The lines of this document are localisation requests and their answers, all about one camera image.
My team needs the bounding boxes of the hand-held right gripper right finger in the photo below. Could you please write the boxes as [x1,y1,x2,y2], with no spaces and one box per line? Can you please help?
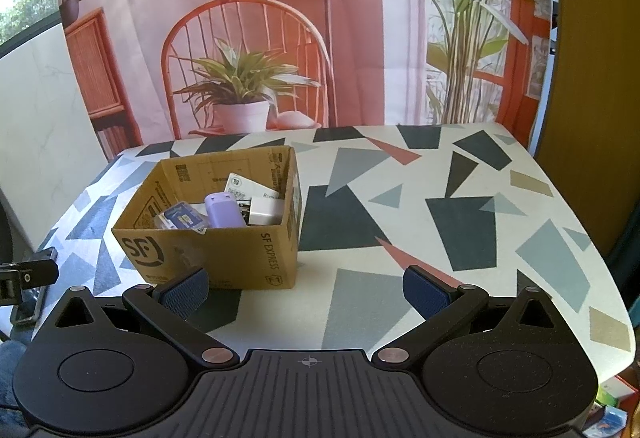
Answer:
[370,264,559,366]

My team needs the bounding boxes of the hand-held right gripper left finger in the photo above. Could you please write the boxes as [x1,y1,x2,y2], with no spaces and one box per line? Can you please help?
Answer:
[52,267,239,367]

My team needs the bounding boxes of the brown cardboard box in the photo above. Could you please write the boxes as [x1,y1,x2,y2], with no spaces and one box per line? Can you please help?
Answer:
[111,145,303,292]

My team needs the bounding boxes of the clear box with blue label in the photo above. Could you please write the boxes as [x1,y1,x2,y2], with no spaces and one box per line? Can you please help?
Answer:
[158,201,209,232]

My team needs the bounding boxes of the purple plastic case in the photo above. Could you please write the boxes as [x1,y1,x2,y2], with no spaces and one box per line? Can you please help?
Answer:
[203,191,249,229]

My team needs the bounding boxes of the white charger block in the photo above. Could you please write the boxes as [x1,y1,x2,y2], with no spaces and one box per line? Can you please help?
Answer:
[247,196,285,227]

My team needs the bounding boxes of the dark smartphone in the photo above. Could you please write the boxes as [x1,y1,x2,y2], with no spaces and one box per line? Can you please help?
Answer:
[9,289,47,328]

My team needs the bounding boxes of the geometric patterned tablecloth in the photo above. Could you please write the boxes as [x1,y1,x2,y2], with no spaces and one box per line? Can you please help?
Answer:
[29,120,633,383]

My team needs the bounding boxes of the white printed card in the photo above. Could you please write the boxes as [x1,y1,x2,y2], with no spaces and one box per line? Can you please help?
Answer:
[223,172,281,202]

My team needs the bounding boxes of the red box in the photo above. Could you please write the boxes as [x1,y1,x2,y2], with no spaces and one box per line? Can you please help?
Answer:
[602,370,635,401]

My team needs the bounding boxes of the blue green packet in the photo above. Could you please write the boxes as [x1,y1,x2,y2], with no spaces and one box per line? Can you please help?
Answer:
[590,400,630,438]

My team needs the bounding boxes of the printed wall backdrop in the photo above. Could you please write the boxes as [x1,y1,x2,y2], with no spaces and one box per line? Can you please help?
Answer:
[50,0,559,157]

